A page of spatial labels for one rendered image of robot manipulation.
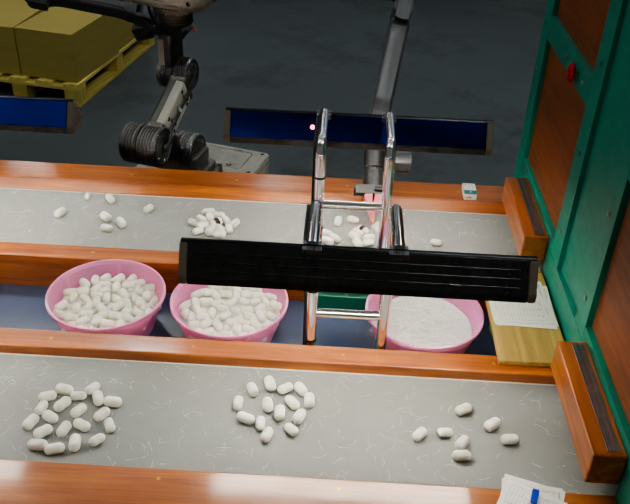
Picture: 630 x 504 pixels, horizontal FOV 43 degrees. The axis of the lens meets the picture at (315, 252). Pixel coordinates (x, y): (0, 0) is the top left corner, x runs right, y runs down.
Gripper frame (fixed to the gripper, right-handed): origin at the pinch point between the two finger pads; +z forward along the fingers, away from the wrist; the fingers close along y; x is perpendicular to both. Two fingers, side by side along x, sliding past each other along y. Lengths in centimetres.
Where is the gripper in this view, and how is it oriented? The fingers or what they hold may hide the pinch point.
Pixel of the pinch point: (372, 220)
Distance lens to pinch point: 215.3
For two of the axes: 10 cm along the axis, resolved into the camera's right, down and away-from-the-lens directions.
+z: -0.5, 9.6, -2.6
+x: 0.0, 2.6, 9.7
